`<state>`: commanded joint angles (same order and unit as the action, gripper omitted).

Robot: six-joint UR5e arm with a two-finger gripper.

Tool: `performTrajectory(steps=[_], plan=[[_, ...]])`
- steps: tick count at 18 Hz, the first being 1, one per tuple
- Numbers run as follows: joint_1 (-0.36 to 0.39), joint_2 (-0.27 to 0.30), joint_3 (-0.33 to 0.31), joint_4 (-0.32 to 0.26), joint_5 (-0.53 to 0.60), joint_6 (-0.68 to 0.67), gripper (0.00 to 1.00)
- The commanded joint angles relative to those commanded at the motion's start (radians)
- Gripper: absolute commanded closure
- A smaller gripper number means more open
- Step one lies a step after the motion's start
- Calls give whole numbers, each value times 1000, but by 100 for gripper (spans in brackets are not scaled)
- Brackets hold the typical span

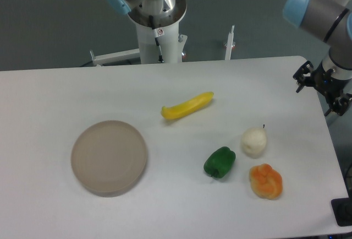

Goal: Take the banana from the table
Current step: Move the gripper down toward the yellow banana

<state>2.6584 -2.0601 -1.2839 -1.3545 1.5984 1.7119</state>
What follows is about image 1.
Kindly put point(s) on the green bell pepper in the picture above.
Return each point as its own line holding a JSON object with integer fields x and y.
{"x": 220, "y": 162}

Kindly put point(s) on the orange braided bread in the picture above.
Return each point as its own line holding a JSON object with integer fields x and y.
{"x": 265, "y": 181}

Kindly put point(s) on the white right mounting bracket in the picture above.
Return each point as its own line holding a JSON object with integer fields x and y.
{"x": 230, "y": 44}

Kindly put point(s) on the white mounting bracket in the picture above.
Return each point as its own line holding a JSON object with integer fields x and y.
{"x": 114, "y": 57}
{"x": 230, "y": 44}

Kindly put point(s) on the black device at table edge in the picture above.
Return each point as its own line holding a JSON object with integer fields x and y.
{"x": 342, "y": 211}

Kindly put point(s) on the white left mounting bracket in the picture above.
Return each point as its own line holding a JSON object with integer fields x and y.
{"x": 114, "y": 57}

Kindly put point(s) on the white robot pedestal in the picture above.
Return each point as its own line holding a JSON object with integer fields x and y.
{"x": 159, "y": 39}

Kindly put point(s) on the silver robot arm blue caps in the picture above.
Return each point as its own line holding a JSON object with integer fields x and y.
{"x": 330, "y": 22}

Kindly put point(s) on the white pear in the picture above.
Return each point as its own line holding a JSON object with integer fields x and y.
{"x": 253, "y": 141}

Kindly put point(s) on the beige round plate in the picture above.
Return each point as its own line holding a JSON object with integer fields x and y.
{"x": 108, "y": 158}

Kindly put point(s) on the yellow banana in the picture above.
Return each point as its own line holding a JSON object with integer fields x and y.
{"x": 188, "y": 107}

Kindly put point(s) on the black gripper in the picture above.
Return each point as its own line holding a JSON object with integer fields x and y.
{"x": 331, "y": 88}

